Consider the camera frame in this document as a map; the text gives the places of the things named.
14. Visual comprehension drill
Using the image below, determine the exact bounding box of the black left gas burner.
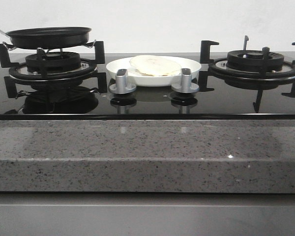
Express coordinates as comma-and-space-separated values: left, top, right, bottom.
9, 52, 97, 85

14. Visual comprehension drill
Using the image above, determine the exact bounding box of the white fried egg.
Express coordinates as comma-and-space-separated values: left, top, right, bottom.
129, 55, 181, 76

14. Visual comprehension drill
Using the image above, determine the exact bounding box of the black right pan support grate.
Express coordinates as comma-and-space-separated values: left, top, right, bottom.
200, 36, 295, 97

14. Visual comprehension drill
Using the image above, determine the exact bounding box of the silver wire pan stand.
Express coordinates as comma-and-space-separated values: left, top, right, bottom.
0, 37, 97, 52

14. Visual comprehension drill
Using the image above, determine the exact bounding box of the black right gas burner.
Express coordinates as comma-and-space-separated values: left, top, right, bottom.
208, 50, 295, 86

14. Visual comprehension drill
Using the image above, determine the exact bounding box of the silver right stove knob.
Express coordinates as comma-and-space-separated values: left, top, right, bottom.
171, 68, 200, 93

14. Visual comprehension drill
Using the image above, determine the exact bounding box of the silver left stove knob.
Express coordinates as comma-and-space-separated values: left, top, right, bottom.
109, 69, 137, 94

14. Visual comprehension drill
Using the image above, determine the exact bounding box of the black pan support grate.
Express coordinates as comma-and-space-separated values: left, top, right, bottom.
0, 41, 105, 99
200, 36, 295, 97

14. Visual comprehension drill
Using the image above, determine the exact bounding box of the black glass cooktop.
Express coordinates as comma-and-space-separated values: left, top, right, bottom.
0, 64, 295, 120

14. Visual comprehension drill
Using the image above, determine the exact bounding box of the black left pan support grate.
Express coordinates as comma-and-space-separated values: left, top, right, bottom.
0, 41, 105, 99

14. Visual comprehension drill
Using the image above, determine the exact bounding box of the black frying pan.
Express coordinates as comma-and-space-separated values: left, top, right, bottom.
0, 27, 91, 49

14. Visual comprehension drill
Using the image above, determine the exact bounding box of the silver stove knob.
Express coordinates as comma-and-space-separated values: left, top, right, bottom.
171, 68, 200, 93
109, 69, 137, 94

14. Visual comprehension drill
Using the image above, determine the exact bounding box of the black gas burner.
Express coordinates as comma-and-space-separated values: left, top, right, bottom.
9, 52, 97, 85
208, 50, 295, 86

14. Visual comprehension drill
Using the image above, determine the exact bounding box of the white round plate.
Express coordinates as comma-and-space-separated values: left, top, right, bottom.
106, 56, 201, 87

